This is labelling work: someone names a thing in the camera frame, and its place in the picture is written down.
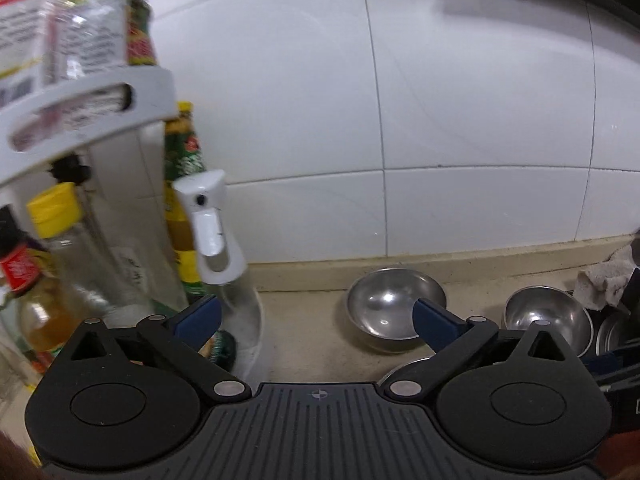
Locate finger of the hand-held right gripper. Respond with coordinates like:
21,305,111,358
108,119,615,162
586,341,640,392

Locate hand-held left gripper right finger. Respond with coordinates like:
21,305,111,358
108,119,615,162
387,297,583,404

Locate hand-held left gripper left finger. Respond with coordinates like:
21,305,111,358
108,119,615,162
52,295,252,404

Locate stainless steel bowl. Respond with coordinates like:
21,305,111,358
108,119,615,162
347,268,448,354
502,285,594,357
379,357,437,387

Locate grey rag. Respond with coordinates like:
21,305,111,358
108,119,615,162
572,244,637,312

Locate white spray bottle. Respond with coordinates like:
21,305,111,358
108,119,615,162
172,168,257,357

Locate clear bottle yellow cap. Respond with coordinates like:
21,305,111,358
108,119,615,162
26,182,190,332

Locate dark bottle green yellow label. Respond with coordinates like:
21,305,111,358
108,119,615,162
164,101,210,297

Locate soy sauce bottle red label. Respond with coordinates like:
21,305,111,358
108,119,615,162
0,204,68,363

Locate white two-tier condiment rack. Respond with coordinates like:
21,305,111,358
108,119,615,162
0,67,267,387

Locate packets on upper tier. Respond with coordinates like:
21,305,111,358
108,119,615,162
42,0,130,86

